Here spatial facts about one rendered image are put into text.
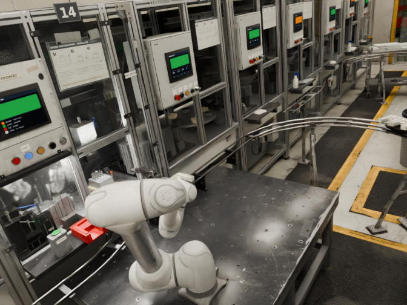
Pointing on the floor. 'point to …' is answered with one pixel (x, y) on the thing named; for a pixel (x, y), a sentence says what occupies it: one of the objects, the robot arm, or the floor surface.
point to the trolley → (371, 64)
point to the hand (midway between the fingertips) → (136, 177)
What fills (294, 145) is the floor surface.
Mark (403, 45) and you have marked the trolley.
